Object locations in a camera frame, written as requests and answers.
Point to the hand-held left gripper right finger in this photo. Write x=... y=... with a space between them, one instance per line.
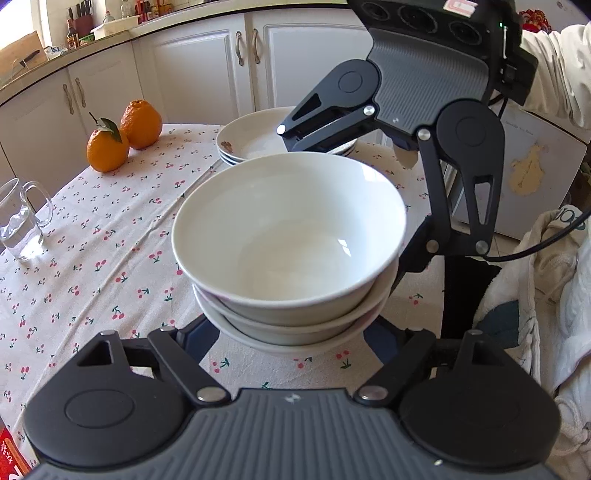
x=383 y=339

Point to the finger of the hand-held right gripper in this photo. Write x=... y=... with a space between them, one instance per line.
x=323 y=124
x=438 y=217

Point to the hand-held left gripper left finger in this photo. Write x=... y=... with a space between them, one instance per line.
x=201 y=334

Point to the white ceramic bowl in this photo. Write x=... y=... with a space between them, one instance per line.
x=286 y=349
x=286 y=240
x=277 y=333

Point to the person's right forearm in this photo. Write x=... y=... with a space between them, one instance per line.
x=563 y=69

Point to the white cabinet door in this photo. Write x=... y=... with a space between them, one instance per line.
x=32 y=120
x=300 y=55
x=194 y=69
x=111 y=87

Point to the cherry print tablecloth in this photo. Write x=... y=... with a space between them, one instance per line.
x=101 y=240

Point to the white quilted robe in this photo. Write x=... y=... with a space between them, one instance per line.
x=568 y=323

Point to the bumpy orange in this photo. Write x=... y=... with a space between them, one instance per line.
x=141 y=124

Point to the orange with green leaf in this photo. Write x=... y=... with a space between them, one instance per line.
x=107 y=150

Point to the glass mug with water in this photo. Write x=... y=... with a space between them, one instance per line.
x=21 y=226

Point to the red packet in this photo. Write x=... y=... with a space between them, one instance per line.
x=9 y=457

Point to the white plastic tray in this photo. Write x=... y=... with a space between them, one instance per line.
x=115 y=27

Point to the knife block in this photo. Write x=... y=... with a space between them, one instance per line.
x=81 y=16

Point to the dark sauce bottle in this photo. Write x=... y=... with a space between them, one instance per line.
x=72 y=37

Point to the cardboard box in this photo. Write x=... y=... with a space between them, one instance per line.
x=21 y=53

